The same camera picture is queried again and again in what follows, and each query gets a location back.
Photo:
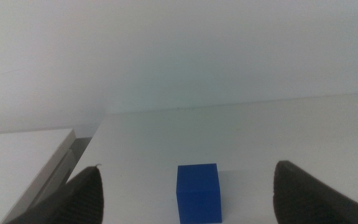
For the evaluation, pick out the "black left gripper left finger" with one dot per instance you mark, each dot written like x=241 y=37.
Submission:
x=79 y=199

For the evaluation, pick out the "white side table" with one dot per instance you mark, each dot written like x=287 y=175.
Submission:
x=14 y=168

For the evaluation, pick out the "blue cube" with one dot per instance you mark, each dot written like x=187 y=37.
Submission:
x=198 y=194

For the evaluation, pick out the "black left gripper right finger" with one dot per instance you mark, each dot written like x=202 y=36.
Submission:
x=303 y=199

